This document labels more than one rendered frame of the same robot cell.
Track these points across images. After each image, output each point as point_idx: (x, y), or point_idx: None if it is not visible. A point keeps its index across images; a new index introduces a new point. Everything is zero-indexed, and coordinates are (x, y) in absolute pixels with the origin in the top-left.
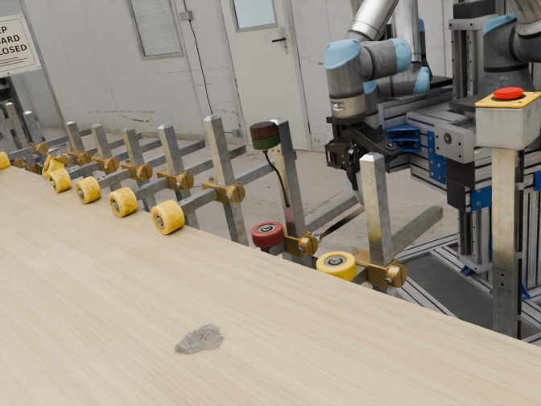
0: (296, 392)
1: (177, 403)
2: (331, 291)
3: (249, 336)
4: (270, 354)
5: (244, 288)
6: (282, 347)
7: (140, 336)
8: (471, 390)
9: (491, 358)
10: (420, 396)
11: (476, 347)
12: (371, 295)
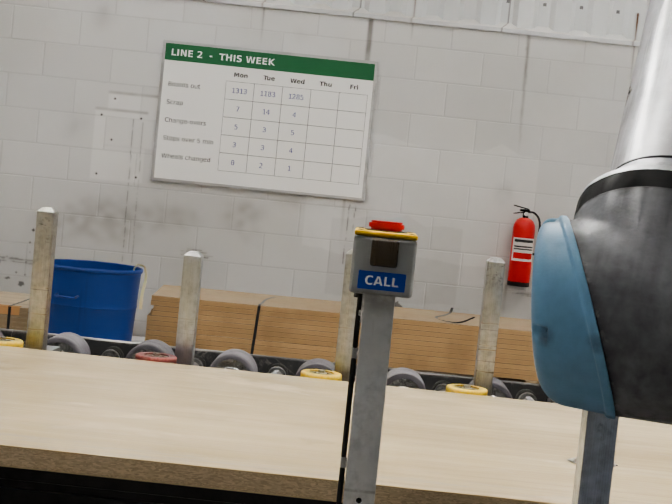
0: (445, 448)
1: (525, 441)
2: (548, 494)
3: (555, 466)
4: (511, 460)
5: (656, 491)
6: (508, 463)
7: (661, 462)
8: (312, 455)
9: (312, 466)
10: (347, 451)
11: (332, 470)
12: (494, 493)
